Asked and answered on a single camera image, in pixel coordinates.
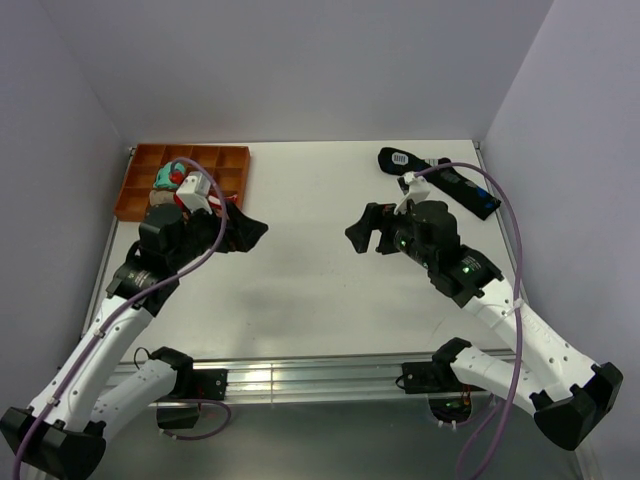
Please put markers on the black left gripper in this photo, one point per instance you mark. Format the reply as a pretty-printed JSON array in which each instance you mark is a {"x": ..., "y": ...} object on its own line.
[{"x": 243, "y": 232}]

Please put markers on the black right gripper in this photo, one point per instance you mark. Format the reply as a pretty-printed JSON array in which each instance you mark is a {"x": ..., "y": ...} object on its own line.
[{"x": 376, "y": 216}]

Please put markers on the beige sock with red toe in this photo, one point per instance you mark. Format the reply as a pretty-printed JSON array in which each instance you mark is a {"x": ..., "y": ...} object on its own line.
[{"x": 161, "y": 197}]

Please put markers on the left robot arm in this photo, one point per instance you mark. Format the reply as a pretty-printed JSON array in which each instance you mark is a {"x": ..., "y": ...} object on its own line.
[{"x": 65, "y": 429}]

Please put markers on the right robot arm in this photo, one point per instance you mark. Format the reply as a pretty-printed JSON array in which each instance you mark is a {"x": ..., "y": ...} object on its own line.
[{"x": 565, "y": 391}]

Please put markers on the rolled red white striped sock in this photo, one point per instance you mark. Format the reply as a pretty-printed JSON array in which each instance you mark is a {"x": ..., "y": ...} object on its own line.
[{"x": 216, "y": 203}]

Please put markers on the orange compartment tray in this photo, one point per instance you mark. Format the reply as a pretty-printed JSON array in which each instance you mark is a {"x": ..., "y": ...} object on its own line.
[{"x": 229, "y": 165}]

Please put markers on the rolled teal sock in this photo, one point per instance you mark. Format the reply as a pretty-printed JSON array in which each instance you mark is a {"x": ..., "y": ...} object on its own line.
[{"x": 163, "y": 179}]

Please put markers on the black blue patterned sock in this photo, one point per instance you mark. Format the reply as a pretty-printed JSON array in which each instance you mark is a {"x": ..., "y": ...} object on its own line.
[{"x": 474, "y": 198}]

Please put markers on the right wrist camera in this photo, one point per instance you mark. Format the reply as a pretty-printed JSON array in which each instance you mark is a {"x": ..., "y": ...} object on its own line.
[{"x": 414, "y": 188}]

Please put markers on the aluminium rail frame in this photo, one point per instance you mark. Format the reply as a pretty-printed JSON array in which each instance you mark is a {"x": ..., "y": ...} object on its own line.
[{"x": 303, "y": 317}]

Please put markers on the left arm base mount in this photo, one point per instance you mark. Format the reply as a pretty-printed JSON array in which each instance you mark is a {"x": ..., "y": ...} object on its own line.
[{"x": 196, "y": 410}]

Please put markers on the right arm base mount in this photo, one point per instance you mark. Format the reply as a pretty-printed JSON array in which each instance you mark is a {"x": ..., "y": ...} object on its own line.
[{"x": 449, "y": 399}]

